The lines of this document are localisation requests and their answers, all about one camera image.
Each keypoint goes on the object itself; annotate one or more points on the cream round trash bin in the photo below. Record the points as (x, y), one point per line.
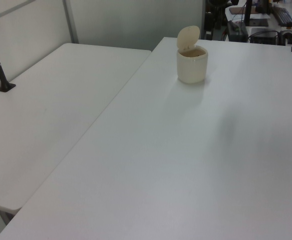
(192, 68)

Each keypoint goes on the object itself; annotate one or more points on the cream oval bin lid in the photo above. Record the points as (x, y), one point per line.
(188, 35)

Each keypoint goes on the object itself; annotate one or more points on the black box with green part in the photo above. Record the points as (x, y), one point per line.
(237, 31)

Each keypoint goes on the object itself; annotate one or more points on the black flat electronic device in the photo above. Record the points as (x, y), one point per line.
(263, 37)

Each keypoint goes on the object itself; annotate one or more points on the black monitor stand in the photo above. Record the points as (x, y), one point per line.
(249, 12)

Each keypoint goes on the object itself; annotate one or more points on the black keyboard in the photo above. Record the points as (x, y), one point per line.
(285, 17)

